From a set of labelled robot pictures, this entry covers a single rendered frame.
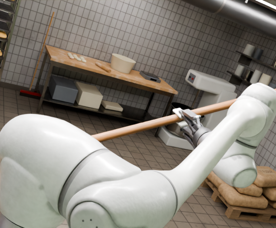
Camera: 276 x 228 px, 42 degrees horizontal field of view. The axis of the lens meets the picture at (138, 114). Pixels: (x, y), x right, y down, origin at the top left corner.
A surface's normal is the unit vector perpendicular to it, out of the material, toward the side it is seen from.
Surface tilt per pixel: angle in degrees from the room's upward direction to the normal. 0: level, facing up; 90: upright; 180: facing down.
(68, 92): 90
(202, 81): 90
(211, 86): 90
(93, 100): 90
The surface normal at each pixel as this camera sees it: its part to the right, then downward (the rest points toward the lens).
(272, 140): -0.88, -0.20
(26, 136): -0.29, -0.51
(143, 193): 0.65, -0.60
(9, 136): -0.50, -0.46
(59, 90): 0.33, 0.40
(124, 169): 0.47, -0.81
